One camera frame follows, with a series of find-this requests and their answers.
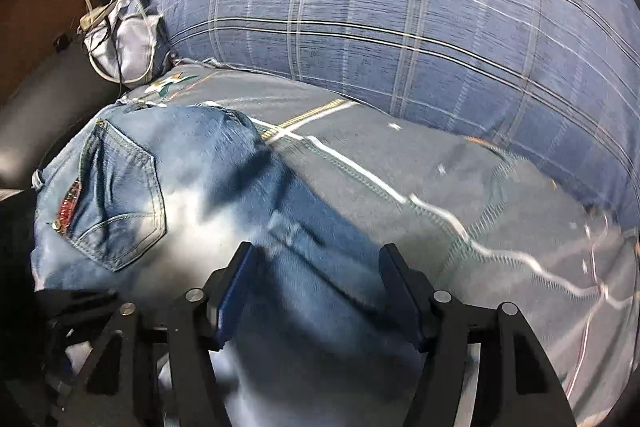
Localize white power strip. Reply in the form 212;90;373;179
80;8;109;30

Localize brown upholstered headboard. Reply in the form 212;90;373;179
0;0;161;108

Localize grey printed bedsheet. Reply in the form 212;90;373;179
65;67;640;427

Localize black leather bed frame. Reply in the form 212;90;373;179
0;42;126;190

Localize white charging cable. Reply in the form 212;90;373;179
82;0;162;86

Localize blue denim pants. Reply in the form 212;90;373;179
30;104;431;427

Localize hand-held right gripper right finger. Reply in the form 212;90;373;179
379;242;576;427

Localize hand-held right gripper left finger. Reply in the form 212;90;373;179
50;241;259;427

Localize pale blue pillow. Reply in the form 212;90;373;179
85;14;164;84

